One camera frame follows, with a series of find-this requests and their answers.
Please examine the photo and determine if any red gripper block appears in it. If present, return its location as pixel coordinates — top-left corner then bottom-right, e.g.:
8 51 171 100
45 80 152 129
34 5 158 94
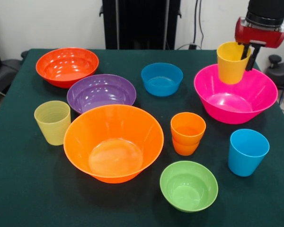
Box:
234 17 284 72

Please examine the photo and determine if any yellow plastic cup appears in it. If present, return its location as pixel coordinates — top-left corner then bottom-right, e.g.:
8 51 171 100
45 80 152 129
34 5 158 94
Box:
216 41 252 85

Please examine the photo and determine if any black office chair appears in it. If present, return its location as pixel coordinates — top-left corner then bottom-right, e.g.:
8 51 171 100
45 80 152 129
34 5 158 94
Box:
0 30 22 95
266 54 284 106

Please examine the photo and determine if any large pink plastic bowl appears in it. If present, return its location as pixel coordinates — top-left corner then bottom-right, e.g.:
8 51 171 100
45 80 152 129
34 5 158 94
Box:
194 63 279 125

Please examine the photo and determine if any small blue plastic bowl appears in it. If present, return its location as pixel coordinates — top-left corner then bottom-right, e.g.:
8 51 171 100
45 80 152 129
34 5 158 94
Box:
141 62 184 97

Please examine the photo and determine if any orange plastic cup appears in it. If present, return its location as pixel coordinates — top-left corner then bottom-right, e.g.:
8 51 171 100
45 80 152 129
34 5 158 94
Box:
172 137 202 157
170 112 207 146

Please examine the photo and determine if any blue plastic cup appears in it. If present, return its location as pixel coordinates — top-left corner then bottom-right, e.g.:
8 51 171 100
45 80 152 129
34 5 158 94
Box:
228 129 270 177

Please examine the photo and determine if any small green plastic bowl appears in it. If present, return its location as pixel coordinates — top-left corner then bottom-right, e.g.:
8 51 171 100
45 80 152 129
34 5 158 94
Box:
159 160 219 213

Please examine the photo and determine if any purple plastic bowl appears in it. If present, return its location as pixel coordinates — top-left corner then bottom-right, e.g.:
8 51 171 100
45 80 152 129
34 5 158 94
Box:
66 74 137 114

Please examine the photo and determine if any large orange plastic bowl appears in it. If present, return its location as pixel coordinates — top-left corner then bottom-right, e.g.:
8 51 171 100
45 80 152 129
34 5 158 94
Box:
63 104 165 184

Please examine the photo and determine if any red plastic bowl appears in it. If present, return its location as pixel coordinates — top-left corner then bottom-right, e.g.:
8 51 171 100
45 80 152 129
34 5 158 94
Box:
35 47 100 89

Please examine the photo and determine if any pale yellow-green plastic cup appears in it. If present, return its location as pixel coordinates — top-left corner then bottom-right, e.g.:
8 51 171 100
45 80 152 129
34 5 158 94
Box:
34 100 71 146

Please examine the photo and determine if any dark green table cloth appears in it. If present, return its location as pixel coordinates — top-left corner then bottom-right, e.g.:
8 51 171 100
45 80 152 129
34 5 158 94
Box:
0 48 284 227

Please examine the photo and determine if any black wall cable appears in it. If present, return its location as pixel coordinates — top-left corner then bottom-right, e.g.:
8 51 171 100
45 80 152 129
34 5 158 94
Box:
189 0 204 50

